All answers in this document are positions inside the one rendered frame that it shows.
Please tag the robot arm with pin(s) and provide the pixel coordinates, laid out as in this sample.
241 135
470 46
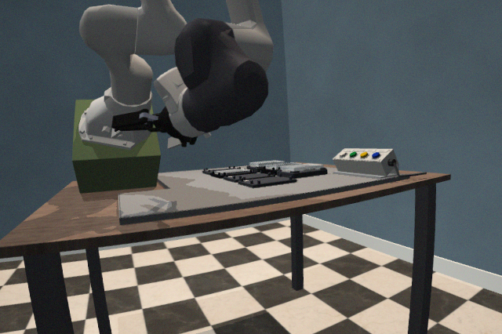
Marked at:
220 74

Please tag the grey button panel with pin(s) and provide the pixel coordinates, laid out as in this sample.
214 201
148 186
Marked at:
377 163

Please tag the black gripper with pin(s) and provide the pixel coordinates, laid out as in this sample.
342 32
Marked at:
141 120

